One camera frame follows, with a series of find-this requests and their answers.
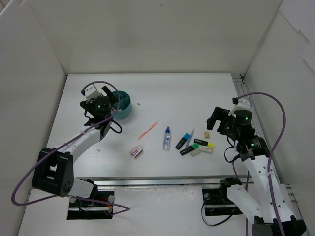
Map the light blue pen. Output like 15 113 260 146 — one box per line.
186 128 195 147

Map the teal round desk organizer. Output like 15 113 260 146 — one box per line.
112 90 132 120

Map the yellow cap black highlighter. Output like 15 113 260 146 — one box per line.
194 139 215 148

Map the green cap black highlighter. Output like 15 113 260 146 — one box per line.
180 143 199 156

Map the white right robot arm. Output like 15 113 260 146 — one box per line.
207 107 306 236

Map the white eraser left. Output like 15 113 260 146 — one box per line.
190 149 201 157

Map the pink mini stapler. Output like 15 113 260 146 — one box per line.
129 146 143 159

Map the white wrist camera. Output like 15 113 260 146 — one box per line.
228 98 251 116
81 85 102 101

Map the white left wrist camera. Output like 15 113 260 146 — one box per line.
81 85 102 101

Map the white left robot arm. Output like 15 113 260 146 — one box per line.
32 83 121 207

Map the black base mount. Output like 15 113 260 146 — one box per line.
202 188 243 216
67 198 114 220

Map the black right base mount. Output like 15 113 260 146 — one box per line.
202 188 243 216

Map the aluminium right rail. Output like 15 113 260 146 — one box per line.
231 73 306 236

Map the aluminium rail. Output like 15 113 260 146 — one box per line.
231 73 306 236
24 175 256 189

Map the blue cap black highlighter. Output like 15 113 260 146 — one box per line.
175 133 190 150

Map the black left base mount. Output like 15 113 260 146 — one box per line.
67 198 114 220

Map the long orange highlighter pen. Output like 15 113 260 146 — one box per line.
138 121 158 140

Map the white eraser right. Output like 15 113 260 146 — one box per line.
199 145 213 154

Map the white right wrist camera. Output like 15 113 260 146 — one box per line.
228 98 251 116

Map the white eraser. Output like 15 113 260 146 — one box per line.
199 145 213 154
190 149 201 157

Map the clear blue spray bottle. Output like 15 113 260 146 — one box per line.
162 126 171 151

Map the aluminium front rail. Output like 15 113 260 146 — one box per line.
24 175 256 189

